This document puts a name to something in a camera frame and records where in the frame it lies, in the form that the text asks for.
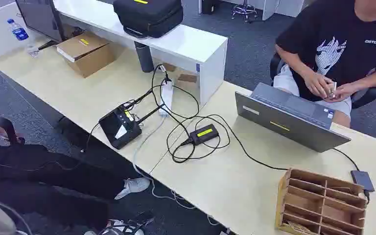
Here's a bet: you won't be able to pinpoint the cards in wooden box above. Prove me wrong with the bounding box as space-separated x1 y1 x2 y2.
285 220 318 235

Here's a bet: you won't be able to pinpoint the person's left hand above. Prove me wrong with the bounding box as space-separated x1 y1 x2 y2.
323 82 359 104

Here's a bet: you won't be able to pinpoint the black power adapter yellow label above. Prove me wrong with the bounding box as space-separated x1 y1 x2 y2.
189 123 219 145

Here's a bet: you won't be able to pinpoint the small black flat device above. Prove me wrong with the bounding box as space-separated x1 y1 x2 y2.
351 170 376 192

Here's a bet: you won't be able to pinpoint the person in black trousers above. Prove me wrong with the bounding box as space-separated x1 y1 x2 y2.
0 142 151 232

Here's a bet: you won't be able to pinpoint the cardboard box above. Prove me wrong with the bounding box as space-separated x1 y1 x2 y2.
56 31 116 78

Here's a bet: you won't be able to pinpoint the black carry bag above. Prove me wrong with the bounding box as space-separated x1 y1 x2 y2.
113 0 184 39

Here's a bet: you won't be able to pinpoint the thin black device cable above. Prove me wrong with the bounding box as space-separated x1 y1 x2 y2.
332 148 360 172

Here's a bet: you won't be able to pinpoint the black mains cable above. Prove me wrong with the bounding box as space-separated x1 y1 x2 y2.
151 64 200 146

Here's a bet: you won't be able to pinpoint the crumpled clear plastic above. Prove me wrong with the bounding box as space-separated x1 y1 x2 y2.
25 44 40 58

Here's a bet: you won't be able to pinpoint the black laptop power cable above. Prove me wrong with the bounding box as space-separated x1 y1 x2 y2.
166 114 289 171

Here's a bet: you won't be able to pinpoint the grey laptop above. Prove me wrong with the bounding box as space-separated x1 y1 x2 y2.
235 82 352 153

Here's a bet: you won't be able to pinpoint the white cabinet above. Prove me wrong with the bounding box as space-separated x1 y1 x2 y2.
261 0 306 21

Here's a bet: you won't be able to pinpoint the person's right hand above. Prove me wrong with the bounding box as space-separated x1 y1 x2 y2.
303 71 335 100

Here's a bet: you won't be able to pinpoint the small brown carton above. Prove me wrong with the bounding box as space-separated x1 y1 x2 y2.
175 73 198 91

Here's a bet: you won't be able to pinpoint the white desk shelf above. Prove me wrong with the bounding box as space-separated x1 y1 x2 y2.
53 0 228 107

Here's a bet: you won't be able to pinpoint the seated person in black shirt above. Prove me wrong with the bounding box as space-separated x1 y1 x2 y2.
270 0 376 129

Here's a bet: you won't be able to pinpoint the chrome stool base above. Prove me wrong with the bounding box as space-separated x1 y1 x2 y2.
231 0 259 24

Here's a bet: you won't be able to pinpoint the black monitor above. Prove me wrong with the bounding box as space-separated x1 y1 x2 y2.
15 0 66 51

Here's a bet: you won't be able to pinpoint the blue label water bottle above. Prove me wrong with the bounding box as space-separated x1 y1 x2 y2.
7 18 30 42

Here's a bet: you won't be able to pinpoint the black router with antennas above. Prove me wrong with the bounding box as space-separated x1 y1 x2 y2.
98 89 166 150

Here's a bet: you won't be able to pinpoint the white power strip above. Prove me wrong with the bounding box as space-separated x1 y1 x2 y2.
158 79 174 118

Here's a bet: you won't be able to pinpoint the black tumbler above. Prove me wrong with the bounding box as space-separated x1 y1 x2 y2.
134 41 155 73

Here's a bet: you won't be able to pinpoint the wooden card box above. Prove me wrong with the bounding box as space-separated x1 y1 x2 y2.
275 168 369 235

